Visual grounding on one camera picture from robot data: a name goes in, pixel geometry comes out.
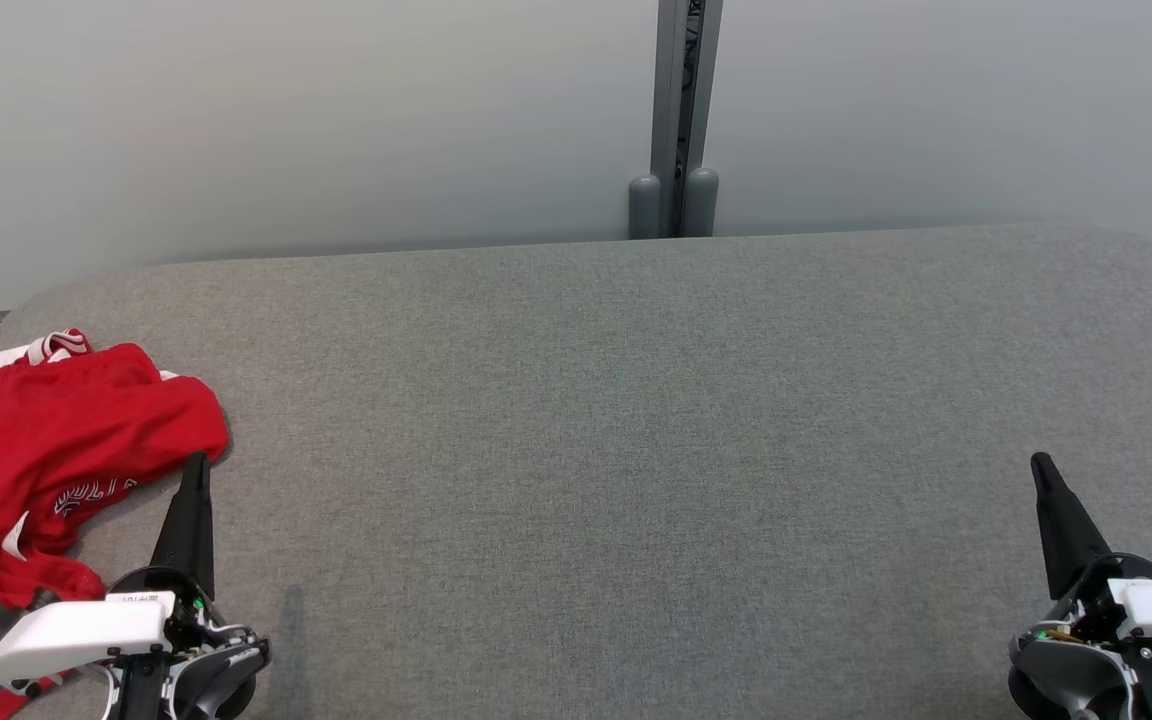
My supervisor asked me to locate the grey metal partition post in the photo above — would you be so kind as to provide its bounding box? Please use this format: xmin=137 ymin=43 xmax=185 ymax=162
xmin=649 ymin=0 xmax=724 ymax=239

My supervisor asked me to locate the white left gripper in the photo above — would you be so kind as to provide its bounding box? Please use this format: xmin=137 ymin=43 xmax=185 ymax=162
xmin=0 ymin=452 xmax=229 ymax=720

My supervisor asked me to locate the grey cylindrical post foot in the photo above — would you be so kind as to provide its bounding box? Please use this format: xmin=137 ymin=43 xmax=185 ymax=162
xmin=681 ymin=167 xmax=720 ymax=238
xmin=628 ymin=175 xmax=662 ymax=240

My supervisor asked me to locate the white partition panel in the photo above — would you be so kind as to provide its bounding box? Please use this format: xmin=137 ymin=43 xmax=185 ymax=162
xmin=0 ymin=0 xmax=659 ymax=316
xmin=706 ymin=0 xmax=1152 ymax=266

